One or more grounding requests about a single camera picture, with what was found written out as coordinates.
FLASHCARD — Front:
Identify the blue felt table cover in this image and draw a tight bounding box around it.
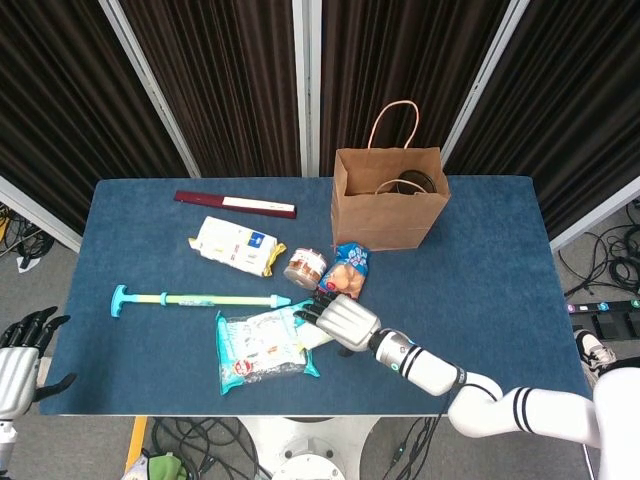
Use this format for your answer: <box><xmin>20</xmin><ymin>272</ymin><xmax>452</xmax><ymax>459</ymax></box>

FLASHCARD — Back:
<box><xmin>38</xmin><ymin>175</ymin><xmax>594</xmax><ymax>417</ymax></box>

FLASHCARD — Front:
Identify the yellow floor tape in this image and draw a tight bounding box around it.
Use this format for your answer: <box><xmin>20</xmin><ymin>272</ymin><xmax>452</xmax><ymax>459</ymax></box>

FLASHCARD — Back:
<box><xmin>124</xmin><ymin>416</ymin><xmax>149</xmax><ymax>472</ymax></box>

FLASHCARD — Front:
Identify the white yellow snack package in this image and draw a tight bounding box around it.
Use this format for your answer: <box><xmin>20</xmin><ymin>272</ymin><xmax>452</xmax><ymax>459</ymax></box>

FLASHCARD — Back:
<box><xmin>188</xmin><ymin>215</ymin><xmax>288</xmax><ymax>278</ymax></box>

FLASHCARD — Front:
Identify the dark ribbed partition panel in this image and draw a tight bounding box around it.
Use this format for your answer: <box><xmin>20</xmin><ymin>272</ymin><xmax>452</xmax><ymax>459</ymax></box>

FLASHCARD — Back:
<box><xmin>0</xmin><ymin>0</ymin><xmax>202</xmax><ymax>251</ymax></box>
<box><xmin>305</xmin><ymin>0</ymin><xmax>531</xmax><ymax>179</ymax></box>
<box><xmin>442</xmin><ymin>0</ymin><xmax>640</xmax><ymax>252</ymax></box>
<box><xmin>99</xmin><ymin>0</ymin><xmax>309</xmax><ymax>179</ymax></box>

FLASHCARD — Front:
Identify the green teal pump toy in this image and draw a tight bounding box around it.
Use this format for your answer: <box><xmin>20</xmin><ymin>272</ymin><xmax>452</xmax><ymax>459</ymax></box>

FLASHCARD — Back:
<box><xmin>110</xmin><ymin>284</ymin><xmax>292</xmax><ymax>319</ymax></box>

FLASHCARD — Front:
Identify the black mesh pen holder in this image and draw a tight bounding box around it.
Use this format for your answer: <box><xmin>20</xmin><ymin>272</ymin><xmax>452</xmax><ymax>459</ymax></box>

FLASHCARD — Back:
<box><xmin>393</xmin><ymin>169</ymin><xmax>437</xmax><ymax>195</ymax></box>

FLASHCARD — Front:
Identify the white sneaker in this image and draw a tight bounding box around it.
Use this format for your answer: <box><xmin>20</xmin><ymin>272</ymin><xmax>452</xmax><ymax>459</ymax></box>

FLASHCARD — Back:
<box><xmin>574</xmin><ymin>329</ymin><xmax>620</xmax><ymax>389</ymax></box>

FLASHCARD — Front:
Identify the white floral paper cup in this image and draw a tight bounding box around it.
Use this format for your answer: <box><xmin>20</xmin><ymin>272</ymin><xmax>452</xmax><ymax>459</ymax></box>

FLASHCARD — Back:
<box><xmin>297</xmin><ymin>323</ymin><xmax>337</xmax><ymax>350</ymax></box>

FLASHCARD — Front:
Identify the dark red long box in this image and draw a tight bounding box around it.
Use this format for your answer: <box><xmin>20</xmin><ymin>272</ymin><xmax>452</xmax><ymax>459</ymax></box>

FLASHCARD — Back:
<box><xmin>173</xmin><ymin>190</ymin><xmax>298</xmax><ymax>220</ymax></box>

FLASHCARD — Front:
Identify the teal wet wipes pack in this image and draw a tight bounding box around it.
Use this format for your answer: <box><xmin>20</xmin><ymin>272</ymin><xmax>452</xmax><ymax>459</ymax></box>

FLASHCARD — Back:
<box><xmin>214</xmin><ymin>298</ymin><xmax>321</xmax><ymax>397</ymax></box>

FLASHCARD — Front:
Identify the black floor cable bundle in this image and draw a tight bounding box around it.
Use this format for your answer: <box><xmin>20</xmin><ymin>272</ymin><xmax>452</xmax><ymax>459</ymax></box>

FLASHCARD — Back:
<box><xmin>0</xmin><ymin>199</ymin><xmax>56</xmax><ymax>262</ymax></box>
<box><xmin>149</xmin><ymin>417</ymin><xmax>271</xmax><ymax>480</ymax></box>
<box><xmin>557</xmin><ymin>199</ymin><xmax>640</xmax><ymax>297</ymax></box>

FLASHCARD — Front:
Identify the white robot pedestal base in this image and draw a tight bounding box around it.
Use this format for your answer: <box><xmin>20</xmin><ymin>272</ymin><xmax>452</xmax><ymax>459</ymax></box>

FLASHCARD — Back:
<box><xmin>239</xmin><ymin>415</ymin><xmax>386</xmax><ymax>480</ymax></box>

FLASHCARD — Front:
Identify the green bag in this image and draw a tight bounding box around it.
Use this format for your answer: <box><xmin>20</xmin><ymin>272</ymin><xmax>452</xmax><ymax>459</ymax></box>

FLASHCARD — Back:
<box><xmin>143</xmin><ymin>452</ymin><xmax>189</xmax><ymax>480</ymax></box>

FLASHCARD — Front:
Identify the blue bread bag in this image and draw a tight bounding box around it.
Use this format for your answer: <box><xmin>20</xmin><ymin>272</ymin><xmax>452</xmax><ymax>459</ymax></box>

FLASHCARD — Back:
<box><xmin>318</xmin><ymin>243</ymin><xmax>372</xmax><ymax>301</ymax></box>

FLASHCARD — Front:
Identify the black floor box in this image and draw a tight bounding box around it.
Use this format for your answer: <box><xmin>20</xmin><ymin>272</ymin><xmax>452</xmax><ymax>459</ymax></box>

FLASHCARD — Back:
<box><xmin>582</xmin><ymin>312</ymin><xmax>640</xmax><ymax>342</ymax></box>

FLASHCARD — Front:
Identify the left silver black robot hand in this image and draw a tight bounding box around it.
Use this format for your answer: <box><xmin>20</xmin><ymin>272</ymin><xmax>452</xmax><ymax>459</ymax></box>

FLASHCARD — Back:
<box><xmin>0</xmin><ymin>306</ymin><xmax>78</xmax><ymax>419</ymax></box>

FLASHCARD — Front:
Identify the brown paper bag with handles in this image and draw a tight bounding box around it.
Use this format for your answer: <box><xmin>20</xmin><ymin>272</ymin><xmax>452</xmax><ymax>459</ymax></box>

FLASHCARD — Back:
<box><xmin>331</xmin><ymin>101</ymin><xmax>452</xmax><ymax>253</ymax></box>

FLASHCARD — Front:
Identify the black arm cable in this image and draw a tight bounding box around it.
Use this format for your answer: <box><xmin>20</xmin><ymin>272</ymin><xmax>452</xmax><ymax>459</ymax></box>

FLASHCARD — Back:
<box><xmin>382</xmin><ymin>412</ymin><xmax>451</xmax><ymax>480</ymax></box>

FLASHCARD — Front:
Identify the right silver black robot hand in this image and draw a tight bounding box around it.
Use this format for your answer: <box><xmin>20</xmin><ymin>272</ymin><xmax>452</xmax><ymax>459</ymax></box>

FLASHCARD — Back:
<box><xmin>293</xmin><ymin>293</ymin><xmax>383</xmax><ymax>357</ymax></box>

